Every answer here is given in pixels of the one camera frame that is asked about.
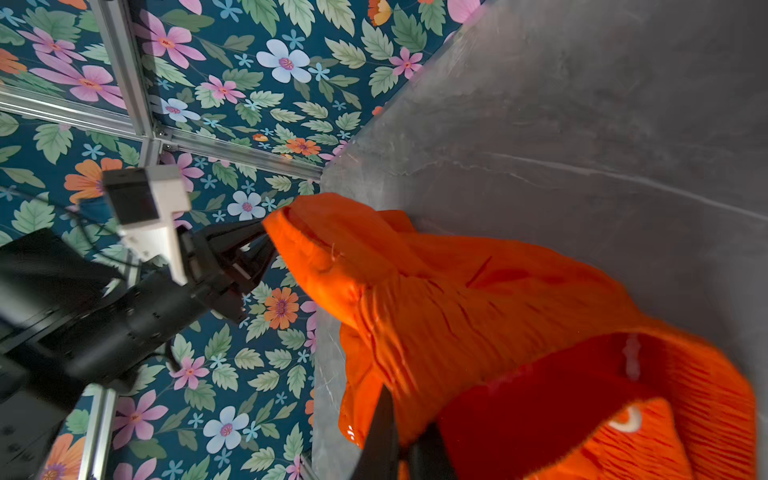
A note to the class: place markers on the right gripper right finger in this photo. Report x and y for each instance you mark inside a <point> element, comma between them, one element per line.
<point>427,458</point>

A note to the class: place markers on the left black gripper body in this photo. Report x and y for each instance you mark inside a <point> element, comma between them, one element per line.
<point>215,276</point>

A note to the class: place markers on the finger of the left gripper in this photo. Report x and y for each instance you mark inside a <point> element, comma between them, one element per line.
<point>255,261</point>

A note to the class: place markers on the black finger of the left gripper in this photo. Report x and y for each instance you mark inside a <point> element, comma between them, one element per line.
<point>231,236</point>

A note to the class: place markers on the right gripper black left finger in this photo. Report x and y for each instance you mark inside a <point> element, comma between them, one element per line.
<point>379,459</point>

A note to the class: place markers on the orange shorts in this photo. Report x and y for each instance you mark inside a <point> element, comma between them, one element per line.
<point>524,363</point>

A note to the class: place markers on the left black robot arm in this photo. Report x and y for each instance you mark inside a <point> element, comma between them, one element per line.
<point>67,323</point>

